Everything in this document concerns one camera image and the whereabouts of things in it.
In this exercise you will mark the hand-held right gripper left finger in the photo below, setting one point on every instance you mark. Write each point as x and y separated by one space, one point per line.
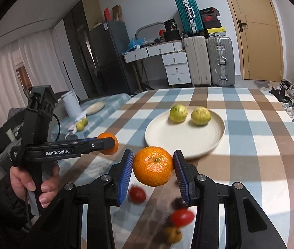
126 177

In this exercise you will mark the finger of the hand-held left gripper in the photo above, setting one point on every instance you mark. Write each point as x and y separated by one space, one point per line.
99 145

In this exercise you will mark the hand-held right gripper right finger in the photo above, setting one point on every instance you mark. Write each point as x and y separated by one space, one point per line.
180 177

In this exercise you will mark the orange tangerine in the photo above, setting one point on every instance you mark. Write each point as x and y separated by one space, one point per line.
106 135
153 166

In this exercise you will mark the red cherry tomato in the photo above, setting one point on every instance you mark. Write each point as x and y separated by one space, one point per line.
182 217
137 194

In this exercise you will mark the dark purple round fruit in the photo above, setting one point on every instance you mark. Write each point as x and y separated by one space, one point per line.
177 203

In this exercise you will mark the large beige round plate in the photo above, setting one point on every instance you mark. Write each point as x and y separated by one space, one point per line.
183 138

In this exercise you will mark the small yellow-brown fruit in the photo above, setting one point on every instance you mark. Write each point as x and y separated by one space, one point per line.
173 235

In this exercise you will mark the person's left forearm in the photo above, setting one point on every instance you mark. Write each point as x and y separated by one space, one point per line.
1 207

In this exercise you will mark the person's left hand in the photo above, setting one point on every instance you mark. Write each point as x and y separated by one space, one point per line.
20 180

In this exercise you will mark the green lime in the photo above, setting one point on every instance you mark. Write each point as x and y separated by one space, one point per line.
85 121
80 126

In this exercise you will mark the small white object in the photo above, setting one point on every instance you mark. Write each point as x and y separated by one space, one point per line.
71 129

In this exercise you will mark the small beige plate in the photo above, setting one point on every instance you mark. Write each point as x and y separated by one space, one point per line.
95 107

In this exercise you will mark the white kettle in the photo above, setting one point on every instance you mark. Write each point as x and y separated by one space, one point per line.
70 106

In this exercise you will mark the light blue patterned tablecloth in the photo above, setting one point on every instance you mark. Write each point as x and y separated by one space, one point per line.
110 101

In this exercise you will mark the yellow-green guava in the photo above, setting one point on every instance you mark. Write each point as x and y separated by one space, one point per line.
178 113
201 116

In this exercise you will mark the white curtain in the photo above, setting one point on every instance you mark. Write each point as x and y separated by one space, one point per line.
1 70

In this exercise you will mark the black refrigerator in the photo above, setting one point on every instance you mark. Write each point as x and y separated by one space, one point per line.
110 57

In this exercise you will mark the dark wardrobe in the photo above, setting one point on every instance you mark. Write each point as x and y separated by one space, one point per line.
79 44

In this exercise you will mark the blue plastic bag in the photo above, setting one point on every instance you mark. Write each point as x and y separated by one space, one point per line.
136 43

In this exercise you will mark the white desk with drawers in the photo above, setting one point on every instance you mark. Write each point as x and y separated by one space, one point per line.
175 59

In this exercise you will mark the beige suitcase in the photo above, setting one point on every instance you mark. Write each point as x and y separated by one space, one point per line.
196 62

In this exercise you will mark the silver suitcase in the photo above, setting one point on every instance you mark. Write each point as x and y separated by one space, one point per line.
220 62

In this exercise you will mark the grey door mat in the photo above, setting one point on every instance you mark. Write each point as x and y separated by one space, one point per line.
263 83

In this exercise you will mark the small red item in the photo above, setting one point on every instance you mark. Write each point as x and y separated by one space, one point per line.
161 32

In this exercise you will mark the pile of shoes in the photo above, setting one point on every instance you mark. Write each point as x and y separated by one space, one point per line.
292 109

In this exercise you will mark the brown cardboard box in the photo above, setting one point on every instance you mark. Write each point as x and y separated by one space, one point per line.
116 13

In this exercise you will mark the black printed box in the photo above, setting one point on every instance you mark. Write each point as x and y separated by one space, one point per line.
170 25

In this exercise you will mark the wooden door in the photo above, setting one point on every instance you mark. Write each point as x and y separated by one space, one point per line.
255 44

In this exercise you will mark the plain black shoe box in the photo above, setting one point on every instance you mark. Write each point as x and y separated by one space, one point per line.
214 25

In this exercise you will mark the teal suitcase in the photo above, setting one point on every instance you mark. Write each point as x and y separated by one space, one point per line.
188 13

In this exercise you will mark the red black shoe box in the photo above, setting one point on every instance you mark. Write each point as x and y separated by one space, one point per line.
209 18

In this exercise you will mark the black flat shoe box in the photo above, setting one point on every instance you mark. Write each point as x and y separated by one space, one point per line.
209 11

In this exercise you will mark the grey curved frame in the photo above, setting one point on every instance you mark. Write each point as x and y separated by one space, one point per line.
147 26

